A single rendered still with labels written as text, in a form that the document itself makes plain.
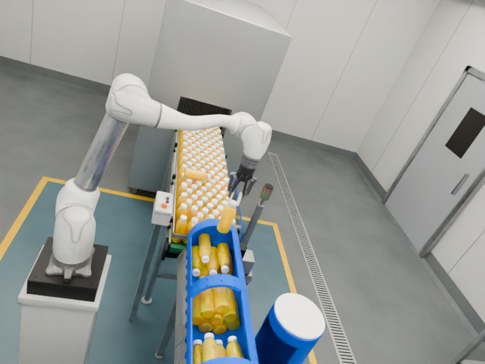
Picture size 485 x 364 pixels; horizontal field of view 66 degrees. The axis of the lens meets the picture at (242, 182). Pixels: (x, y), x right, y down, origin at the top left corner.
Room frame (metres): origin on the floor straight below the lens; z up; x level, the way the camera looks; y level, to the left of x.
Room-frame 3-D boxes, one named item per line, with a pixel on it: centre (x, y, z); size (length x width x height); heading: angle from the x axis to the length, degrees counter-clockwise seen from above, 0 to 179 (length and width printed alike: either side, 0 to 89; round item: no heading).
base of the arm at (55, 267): (1.15, 0.57, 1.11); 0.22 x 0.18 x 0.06; 24
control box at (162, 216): (1.82, 0.39, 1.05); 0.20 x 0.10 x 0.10; 18
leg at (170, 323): (1.63, 0.10, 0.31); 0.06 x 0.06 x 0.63; 18
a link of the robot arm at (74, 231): (1.18, 0.59, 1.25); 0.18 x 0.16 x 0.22; 31
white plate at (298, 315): (1.43, -0.52, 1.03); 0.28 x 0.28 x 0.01
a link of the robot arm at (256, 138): (1.59, 0.01, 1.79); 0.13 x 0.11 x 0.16; 31
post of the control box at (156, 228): (1.82, 0.39, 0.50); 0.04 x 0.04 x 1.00; 18
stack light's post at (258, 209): (2.19, -0.17, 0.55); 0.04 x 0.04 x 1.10; 18
